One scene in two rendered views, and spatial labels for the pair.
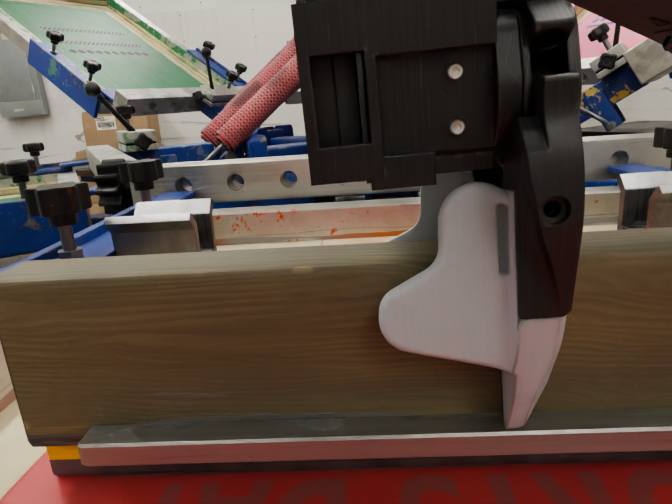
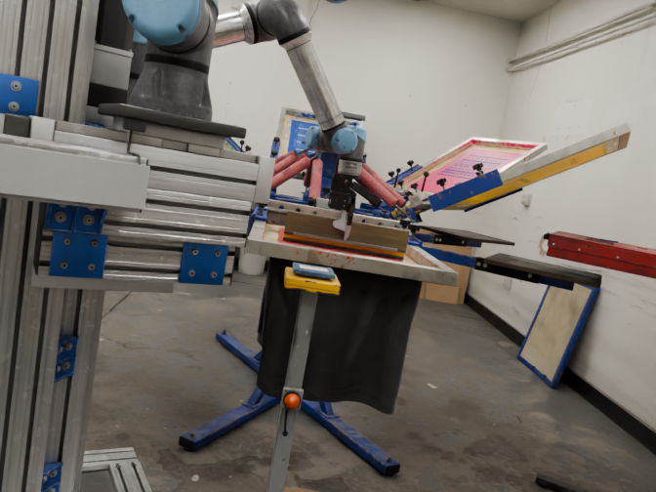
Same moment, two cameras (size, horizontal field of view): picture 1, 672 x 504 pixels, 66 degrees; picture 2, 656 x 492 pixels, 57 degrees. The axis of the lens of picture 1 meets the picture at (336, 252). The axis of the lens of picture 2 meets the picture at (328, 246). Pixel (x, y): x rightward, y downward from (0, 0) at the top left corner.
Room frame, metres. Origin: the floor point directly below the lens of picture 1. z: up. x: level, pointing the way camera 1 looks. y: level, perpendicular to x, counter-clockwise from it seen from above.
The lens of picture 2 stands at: (-1.75, 0.30, 1.22)
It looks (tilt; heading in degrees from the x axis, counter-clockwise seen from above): 8 degrees down; 351
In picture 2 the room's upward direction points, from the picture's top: 10 degrees clockwise
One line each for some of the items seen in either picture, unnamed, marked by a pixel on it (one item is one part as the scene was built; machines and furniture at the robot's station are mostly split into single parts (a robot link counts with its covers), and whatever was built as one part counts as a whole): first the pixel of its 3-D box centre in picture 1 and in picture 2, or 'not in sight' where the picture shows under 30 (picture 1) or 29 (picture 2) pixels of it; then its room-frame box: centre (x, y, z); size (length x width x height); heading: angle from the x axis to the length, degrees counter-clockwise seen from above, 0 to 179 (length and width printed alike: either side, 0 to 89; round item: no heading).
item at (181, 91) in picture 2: not in sight; (174, 88); (-0.57, 0.44, 1.31); 0.15 x 0.15 x 0.10
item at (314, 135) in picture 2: not in sight; (326, 140); (0.15, 0.05, 1.29); 0.11 x 0.11 x 0.08; 14
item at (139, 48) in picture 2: not in sight; (130, 46); (-0.10, 0.62, 1.42); 0.13 x 0.12 x 0.14; 14
